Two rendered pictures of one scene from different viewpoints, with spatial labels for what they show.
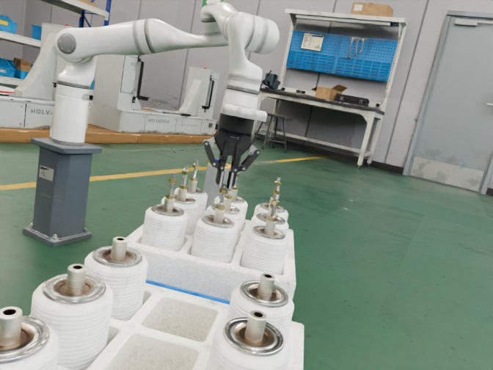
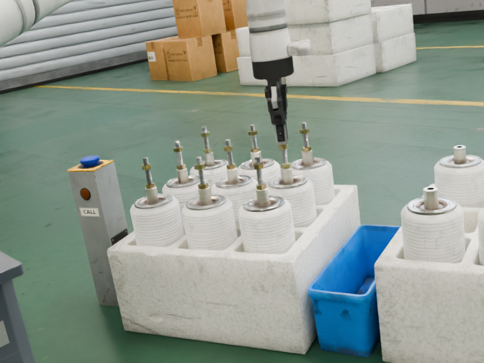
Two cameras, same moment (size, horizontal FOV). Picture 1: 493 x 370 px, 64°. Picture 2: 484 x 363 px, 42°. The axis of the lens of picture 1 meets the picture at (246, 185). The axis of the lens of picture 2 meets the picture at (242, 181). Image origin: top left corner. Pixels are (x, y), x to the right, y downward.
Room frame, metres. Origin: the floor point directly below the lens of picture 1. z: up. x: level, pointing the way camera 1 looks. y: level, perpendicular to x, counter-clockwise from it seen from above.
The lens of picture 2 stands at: (0.46, 1.16, 0.63)
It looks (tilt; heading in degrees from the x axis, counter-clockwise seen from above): 17 degrees down; 294
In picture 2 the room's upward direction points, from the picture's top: 9 degrees counter-clockwise
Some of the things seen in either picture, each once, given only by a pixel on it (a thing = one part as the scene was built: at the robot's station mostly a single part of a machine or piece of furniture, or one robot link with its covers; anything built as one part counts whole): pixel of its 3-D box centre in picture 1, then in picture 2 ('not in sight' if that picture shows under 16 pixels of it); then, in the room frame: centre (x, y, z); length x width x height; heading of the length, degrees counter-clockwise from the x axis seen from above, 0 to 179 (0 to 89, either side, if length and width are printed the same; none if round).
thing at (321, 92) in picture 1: (329, 92); not in sight; (5.61, -0.85, 0.87); 0.40 x 0.30 x 0.23; 50
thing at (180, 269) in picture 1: (214, 267); (245, 255); (0.98, 0.04, 0.09); 0.39 x 0.39 x 0.18; 87
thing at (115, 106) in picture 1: (158, 92); not in sight; (4.13, 1.06, 0.45); 1.51 x 0.57 x 0.74; 154
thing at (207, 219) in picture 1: (218, 222); (287, 182); (0.87, 0.05, 0.25); 0.08 x 0.08 x 0.01
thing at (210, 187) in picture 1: (211, 211); (106, 235); (1.28, 0.10, 0.16); 0.07 x 0.07 x 0.31; 87
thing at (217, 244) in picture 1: (210, 258); (293, 225); (0.87, 0.05, 0.16); 0.10 x 0.10 x 0.18
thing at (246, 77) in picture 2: not in sight; (279, 65); (1.86, -2.80, 0.09); 0.39 x 0.39 x 0.18; 65
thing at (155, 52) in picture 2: not in sight; (171, 57); (2.99, -3.41, 0.15); 0.30 x 0.24 x 0.30; 63
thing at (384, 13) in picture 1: (372, 12); not in sight; (5.56, -1.16, 1.96); 0.46 x 0.28 x 0.16; 60
